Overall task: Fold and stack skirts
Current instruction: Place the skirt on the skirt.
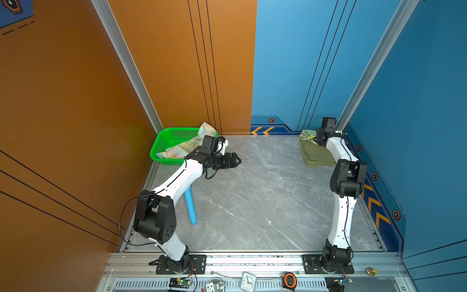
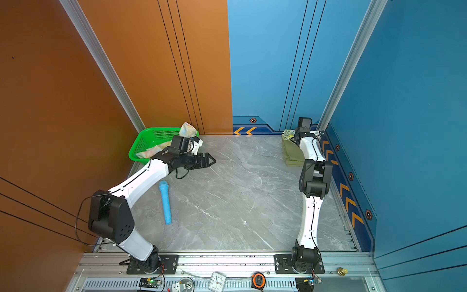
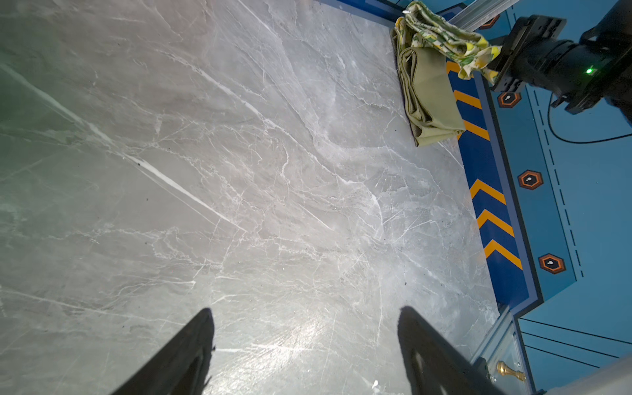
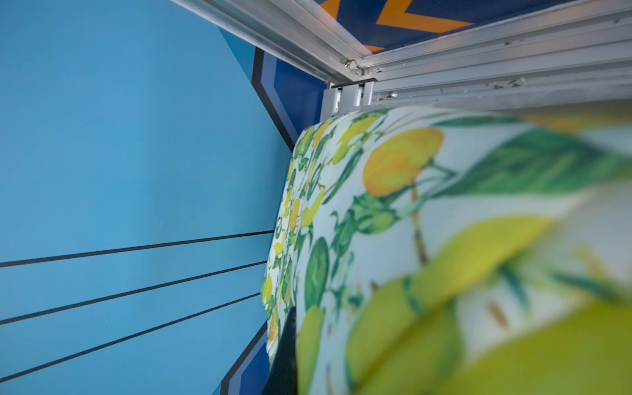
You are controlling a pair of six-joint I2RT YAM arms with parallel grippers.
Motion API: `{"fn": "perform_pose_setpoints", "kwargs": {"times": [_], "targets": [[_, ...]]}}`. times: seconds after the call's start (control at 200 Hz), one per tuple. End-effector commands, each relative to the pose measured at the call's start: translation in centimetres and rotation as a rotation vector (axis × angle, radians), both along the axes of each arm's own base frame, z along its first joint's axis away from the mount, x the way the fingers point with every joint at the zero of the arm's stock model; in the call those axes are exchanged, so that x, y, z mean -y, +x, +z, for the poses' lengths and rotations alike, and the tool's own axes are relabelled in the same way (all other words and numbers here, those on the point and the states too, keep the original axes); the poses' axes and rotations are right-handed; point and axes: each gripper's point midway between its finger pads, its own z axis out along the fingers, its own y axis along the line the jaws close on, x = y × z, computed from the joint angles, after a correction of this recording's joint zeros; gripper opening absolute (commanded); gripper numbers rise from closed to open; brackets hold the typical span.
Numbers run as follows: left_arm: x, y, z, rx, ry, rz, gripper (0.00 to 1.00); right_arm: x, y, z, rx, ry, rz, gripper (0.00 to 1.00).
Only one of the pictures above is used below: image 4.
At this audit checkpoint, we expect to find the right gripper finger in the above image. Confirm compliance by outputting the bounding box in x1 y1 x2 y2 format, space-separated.
262 307 298 395

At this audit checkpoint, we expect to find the lemon print skirt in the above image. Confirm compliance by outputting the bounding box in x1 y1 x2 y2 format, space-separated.
261 106 631 394

